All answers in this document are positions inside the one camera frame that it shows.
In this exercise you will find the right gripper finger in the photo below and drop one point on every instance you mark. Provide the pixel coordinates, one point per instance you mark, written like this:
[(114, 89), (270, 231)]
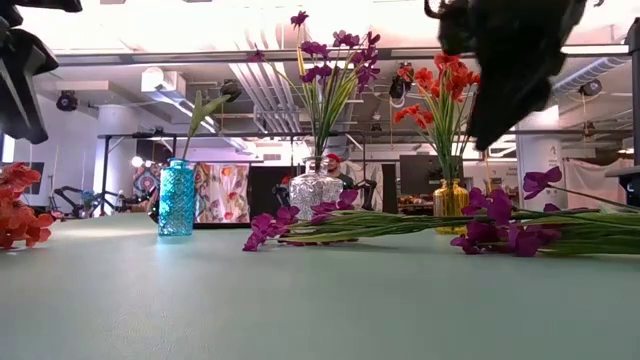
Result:
[(510, 95)]

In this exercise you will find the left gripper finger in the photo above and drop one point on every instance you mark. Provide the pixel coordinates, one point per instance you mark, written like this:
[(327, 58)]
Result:
[(22, 85)]

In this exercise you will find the purple artificial flower bunch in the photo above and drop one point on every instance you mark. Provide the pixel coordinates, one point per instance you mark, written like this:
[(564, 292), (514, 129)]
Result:
[(500, 210), (314, 49), (270, 225)]

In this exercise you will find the black artificial tulip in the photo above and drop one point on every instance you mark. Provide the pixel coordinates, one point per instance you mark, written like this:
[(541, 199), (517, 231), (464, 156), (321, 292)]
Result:
[(200, 112)]

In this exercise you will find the black background robot arm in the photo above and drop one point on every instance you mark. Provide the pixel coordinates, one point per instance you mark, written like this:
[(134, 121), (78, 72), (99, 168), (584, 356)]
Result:
[(62, 191), (367, 190)]

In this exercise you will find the yellow glass vase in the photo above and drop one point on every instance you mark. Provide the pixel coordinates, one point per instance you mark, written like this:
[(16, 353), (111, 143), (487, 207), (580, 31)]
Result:
[(450, 202)]

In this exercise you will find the blue glass vase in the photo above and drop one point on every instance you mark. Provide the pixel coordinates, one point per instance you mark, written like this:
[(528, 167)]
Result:
[(176, 200)]

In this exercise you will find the clear cut-glass vase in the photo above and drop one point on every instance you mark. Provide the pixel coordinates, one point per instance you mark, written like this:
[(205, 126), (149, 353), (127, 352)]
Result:
[(312, 190)]

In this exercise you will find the black ceiling spotlight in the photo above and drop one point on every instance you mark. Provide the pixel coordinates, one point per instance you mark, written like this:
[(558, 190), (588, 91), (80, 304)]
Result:
[(66, 101), (591, 88), (397, 87)]

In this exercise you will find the white pillar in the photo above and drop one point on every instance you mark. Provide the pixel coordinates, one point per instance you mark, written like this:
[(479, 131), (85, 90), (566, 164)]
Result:
[(542, 165)]

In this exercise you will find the white cloth sheet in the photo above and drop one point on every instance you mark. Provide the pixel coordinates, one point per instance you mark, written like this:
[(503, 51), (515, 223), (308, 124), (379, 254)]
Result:
[(595, 180)]

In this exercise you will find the black background monitor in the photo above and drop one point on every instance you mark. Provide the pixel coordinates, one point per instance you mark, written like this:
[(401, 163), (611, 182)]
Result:
[(420, 175)]

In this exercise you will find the grey desk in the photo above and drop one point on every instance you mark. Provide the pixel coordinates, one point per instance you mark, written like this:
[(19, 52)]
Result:
[(622, 171)]

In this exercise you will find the white ceiling unit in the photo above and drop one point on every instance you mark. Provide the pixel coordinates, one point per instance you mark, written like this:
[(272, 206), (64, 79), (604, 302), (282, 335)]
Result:
[(162, 80)]

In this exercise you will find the person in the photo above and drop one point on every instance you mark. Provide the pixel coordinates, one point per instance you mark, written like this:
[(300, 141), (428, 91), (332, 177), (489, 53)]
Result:
[(334, 165)]

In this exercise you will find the colourful patterned curtain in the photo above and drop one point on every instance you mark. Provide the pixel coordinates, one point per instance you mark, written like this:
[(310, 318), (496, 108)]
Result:
[(220, 192)]

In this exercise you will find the black panel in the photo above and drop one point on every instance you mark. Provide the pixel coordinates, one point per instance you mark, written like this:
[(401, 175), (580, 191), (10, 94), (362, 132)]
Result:
[(265, 195)]

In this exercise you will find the green table mat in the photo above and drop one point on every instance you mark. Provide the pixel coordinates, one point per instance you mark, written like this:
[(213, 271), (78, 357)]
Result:
[(320, 310)]

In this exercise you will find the ribbed silver air duct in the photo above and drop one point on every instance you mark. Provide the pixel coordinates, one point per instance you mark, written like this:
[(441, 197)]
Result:
[(565, 83)]

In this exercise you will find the dark wall monitor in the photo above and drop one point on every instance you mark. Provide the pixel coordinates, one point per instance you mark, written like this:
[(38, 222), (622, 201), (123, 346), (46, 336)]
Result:
[(36, 180)]

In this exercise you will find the black upright rig post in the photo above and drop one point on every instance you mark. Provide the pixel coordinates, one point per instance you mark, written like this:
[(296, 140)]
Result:
[(635, 90)]

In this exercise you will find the patterned wall hanging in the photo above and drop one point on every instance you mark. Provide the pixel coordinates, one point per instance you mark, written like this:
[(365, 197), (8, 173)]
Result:
[(147, 182)]

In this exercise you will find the black metal table frame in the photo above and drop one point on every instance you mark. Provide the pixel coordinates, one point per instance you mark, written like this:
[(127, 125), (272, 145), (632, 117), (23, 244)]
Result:
[(225, 226)]

